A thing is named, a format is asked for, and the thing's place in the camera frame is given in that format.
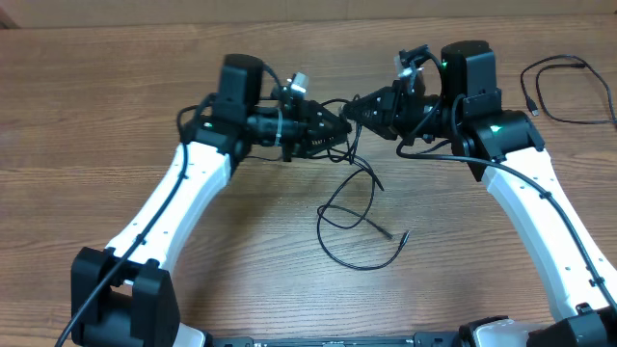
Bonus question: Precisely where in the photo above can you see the black usb cables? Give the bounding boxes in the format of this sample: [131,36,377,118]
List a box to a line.
[315,93,412,272]

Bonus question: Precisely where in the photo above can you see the separated black usb cable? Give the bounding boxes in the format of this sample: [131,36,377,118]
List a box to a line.
[519,53,617,126]

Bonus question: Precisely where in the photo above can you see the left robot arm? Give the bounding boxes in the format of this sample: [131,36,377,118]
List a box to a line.
[56,54,351,346]

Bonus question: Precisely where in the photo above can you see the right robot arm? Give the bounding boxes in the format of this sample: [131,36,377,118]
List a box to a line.
[341,40,616,346]

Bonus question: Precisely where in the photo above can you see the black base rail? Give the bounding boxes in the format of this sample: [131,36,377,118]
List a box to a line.
[204,332,463,347]

